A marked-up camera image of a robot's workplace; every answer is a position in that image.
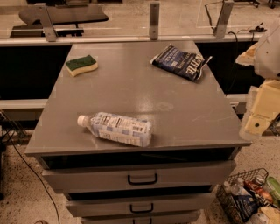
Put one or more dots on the bottom drawer black handle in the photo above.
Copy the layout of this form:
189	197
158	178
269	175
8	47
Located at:
144	220

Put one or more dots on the cream item in basket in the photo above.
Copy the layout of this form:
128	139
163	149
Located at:
265	215

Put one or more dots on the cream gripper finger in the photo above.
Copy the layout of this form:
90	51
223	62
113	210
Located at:
253	127

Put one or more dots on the black wire basket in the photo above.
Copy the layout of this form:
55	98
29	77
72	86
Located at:
226	198

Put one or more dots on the right metal barrier post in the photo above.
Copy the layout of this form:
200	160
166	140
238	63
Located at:
225	12

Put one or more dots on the red orange snack packet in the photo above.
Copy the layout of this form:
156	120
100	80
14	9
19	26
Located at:
259	190

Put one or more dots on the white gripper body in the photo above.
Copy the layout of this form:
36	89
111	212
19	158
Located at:
269	57

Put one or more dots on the top drawer black handle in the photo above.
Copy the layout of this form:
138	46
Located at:
142	180

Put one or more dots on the left metal barrier post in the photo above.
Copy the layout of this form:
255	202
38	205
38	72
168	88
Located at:
42	13

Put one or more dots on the blue label plastic water bottle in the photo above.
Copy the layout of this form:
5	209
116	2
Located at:
118	128

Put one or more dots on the drawer black handle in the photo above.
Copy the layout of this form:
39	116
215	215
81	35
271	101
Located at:
144	220
141	209
142	180

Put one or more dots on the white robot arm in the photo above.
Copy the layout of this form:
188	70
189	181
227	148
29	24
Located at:
264	56

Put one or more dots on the clear bottle in basket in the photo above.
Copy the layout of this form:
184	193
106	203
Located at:
236	187

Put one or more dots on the dark blue chip bag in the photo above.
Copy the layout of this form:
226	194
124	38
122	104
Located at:
187	65

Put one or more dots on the metal barrier post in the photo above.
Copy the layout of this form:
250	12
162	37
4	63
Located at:
225	12
42	13
154	20

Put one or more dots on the green item in basket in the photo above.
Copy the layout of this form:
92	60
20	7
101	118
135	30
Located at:
272	186

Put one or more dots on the green and yellow sponge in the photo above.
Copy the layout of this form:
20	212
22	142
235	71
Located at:
81	65

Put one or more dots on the grey metal drawer cabinet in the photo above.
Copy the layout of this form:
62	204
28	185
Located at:
194	138

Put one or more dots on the middle metal barrier post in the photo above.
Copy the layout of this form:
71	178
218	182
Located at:
154	20

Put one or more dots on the middle drawer black handle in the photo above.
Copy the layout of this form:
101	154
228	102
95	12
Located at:
141	209

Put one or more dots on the blue bag in basket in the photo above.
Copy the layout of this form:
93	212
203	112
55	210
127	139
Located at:
246	205

